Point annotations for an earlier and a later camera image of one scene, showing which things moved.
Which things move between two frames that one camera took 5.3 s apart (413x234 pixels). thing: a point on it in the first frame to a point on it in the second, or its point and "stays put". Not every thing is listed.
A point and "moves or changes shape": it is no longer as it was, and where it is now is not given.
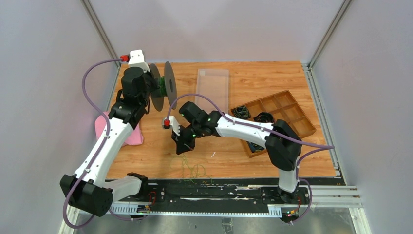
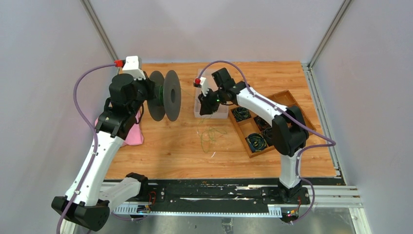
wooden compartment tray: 281,107 stays put
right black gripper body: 187,137 to 212,100
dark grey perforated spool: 168,87 moves or changes shape
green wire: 196,168 moves or changes shape
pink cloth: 135,138 stays put
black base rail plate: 216,192 stays put
